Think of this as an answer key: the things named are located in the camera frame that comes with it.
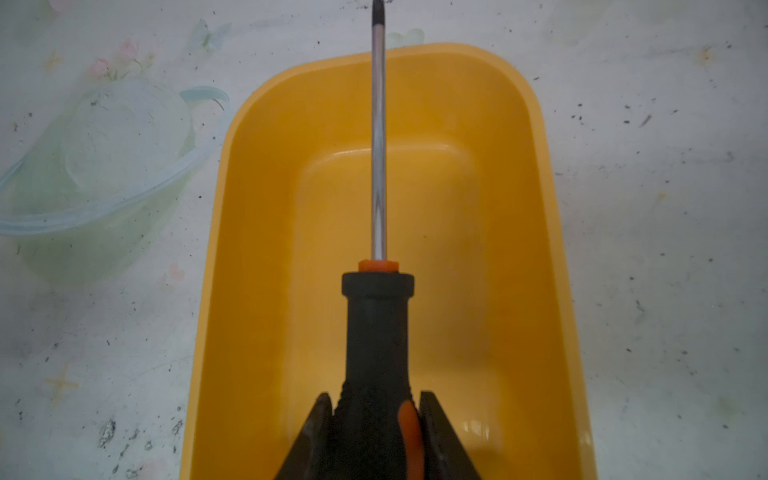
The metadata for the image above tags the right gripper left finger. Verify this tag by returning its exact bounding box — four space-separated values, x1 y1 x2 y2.
275 393 333 480

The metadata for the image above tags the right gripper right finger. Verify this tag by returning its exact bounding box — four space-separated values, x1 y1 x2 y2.
419 391 481 480

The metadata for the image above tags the black orange screwdriver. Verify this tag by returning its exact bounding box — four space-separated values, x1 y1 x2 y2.
333 1 425 479

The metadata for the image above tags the yellow plastic bin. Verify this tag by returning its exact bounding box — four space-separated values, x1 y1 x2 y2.
181 44 597 479

